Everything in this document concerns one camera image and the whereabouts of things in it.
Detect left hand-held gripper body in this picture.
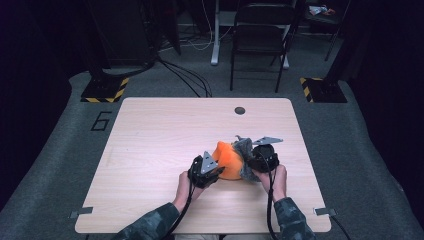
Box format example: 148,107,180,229
188,150,219,189

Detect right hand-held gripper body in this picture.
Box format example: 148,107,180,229
249,135,284,174

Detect orange plush toy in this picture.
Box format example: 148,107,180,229
211,140,246,181

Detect grey cloth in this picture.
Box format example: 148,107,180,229
232,134,263,184

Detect person's left hand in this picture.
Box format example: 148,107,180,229
172,170,209,213

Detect person's right hand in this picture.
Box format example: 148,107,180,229
253,164,288,203

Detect grey tape strip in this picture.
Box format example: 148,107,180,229
69,206,94,220
313,207,338,217

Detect black stand base striped edge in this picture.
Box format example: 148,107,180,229
80,77,130,104
299,77,348,104

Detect white desk leg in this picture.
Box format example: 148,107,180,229
281,24,290,70
210,0,222,66

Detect black folding chair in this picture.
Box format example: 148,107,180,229
229,2,299,94

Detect orange and white clutter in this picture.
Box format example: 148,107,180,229
308,4,337,17

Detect black cabinet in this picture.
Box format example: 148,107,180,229
89,0,158,68

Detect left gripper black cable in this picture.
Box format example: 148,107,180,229
163,158,198,240

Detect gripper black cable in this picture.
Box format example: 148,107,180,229
259,153,281,240
163,158,198,240

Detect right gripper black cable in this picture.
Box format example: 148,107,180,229
259,153,281,240

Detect black floor cables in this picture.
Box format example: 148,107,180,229
156,54,213,99

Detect thin black cable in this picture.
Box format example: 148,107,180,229
329,214,352,240

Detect white cable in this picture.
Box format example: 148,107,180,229
179,0,234,52

